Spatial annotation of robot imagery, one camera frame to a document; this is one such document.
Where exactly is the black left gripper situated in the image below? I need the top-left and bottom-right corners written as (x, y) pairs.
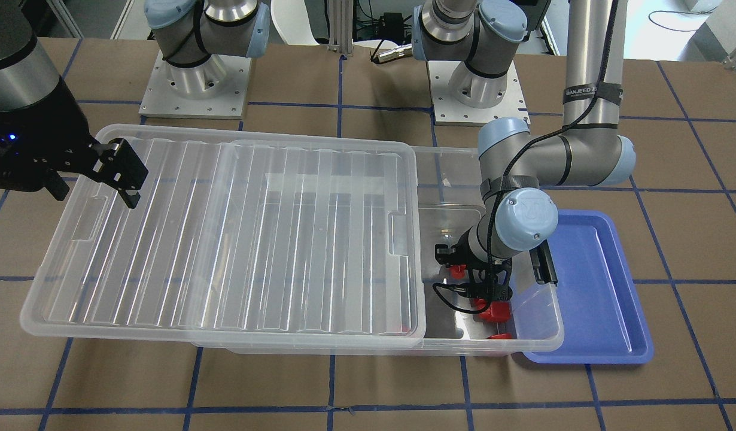
top-left (434, 231), bottom-right (513, 303)

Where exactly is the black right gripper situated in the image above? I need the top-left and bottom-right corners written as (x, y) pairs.
top-left (0, 80), bottom-right (148, 208)

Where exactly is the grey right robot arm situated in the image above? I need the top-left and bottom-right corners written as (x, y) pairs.
top-left (0, 1), bottom-right (148, 208)

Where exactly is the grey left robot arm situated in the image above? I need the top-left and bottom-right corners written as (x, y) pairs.
top-left (412, 1), bottom-right (636, 314)

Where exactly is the clear plastic storage box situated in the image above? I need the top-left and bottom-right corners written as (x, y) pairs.
top-left (199, 147), bottom-right (552, 356)

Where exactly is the blue plastic tray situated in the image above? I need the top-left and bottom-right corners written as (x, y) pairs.
top-left (510, 210), bottom-right (653, 365)

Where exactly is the clear plastic box lid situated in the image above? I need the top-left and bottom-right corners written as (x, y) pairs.
top-left (20, 125), bottom-right (426, 351)

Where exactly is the black box latch handle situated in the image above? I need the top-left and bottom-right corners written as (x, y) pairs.
top-left (529, 241), bottom-right (558, 286)

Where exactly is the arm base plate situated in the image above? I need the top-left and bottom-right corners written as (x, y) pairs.
top-left (139, 55), bottom-right (253, 120)
top-left (427, 61), bottom-right (531, 126)

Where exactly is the aluminium extrusion post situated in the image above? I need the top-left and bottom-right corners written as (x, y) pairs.
top-left (326, 1), bottom-right (354, 58)

